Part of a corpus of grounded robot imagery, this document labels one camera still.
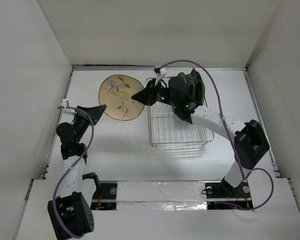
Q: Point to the wire dish rack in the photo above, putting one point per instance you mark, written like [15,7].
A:
[166,130]

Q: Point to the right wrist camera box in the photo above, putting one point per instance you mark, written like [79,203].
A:
[160,73]

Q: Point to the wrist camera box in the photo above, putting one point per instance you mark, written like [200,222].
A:
[160,73]
[65,103]

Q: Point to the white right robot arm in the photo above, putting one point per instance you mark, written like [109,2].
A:
[184,93]

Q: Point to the striped rim cream plate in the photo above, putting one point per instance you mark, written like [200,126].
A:
[182,75]

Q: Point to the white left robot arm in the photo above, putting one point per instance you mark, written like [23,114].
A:
[70,208]

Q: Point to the beige bird pattern plate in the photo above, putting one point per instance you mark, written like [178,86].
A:
[116,92]

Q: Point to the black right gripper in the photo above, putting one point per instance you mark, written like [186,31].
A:
[146,96]

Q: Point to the grey reindeer plate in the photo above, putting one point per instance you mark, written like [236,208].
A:
[191,83]

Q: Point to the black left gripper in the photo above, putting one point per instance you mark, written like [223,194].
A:
[95,112]

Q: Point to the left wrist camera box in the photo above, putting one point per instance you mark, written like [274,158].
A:
[65,103]

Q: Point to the black square floral plate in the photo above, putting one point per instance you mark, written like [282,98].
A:
[195,74]

